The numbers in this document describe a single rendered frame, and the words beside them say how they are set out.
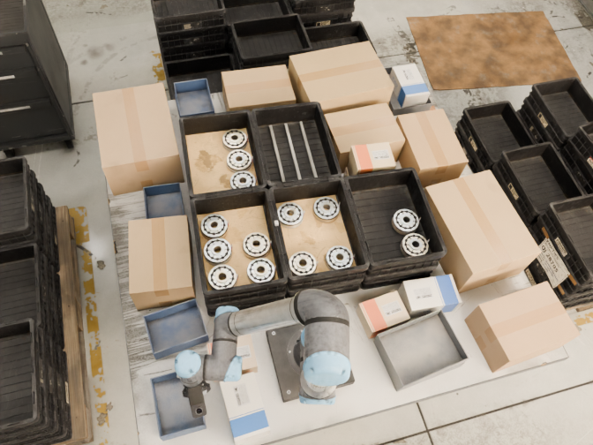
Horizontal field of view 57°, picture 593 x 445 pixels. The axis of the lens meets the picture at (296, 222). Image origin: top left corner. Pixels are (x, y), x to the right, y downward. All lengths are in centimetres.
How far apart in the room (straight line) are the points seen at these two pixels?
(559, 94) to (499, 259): 169
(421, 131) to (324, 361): 137
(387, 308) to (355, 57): 119
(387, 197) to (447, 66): 199
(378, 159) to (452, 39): 221
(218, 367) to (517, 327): 108
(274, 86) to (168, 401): 140
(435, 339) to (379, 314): 22
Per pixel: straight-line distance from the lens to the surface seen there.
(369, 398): 205
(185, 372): 162
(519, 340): 211
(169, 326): 210
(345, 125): 240
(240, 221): 212
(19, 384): 242
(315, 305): 139
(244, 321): 159
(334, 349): 136
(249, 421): 190
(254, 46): 325
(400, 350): 206
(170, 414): 202
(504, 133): 344
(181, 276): 200
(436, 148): 242
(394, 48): 412
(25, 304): 265
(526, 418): 301
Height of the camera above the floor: 267
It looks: 60 degrees down
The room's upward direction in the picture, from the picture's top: 8 degrees clockwise
